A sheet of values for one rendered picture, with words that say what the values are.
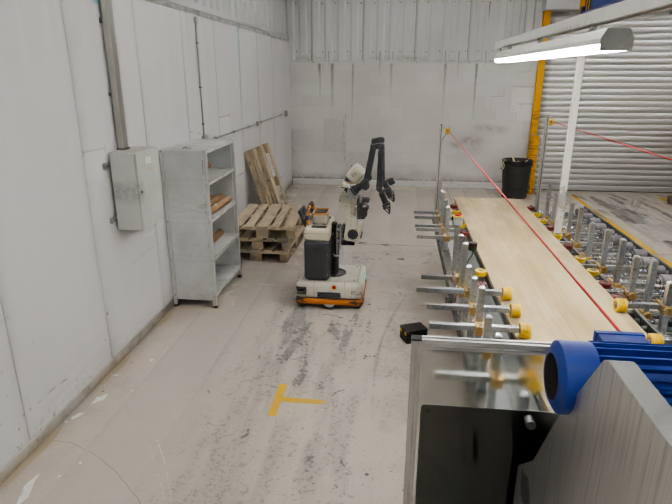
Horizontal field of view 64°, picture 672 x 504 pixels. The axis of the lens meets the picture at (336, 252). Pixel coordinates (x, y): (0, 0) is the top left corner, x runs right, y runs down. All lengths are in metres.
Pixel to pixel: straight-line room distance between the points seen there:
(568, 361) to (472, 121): 10.52
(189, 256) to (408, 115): 6.78
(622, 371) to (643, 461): 0.10
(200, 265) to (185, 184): 0.80
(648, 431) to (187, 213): 4.89
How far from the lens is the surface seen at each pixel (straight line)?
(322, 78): 11.22
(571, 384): 0.82
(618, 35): 2.39
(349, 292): 5.27
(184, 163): 5.19
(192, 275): 5.47
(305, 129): 11.33
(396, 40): 11.15
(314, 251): 5.21
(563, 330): 3.20
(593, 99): 11.68
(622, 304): 3.53
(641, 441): 0.65
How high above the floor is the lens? 2.22
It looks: 18 degrees down
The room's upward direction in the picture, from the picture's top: straight up
